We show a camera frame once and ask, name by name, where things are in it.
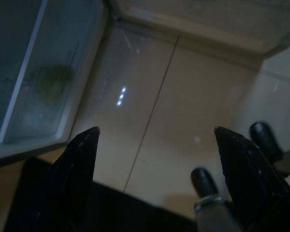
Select robot right leg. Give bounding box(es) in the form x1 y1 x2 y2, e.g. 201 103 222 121
249 121 290 178

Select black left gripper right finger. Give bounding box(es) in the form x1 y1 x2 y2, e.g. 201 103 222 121
214 125 290 232

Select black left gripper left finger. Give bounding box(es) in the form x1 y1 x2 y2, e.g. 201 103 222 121
12 126 102 232

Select grey fridge cabinet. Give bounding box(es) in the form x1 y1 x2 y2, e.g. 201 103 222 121
0 0 116 170

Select glass fridge shelf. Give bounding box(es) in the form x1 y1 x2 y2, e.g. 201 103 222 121
0 0 49 145

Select green leafy vegetables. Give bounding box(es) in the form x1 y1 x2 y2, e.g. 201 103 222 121
35 63 74 103

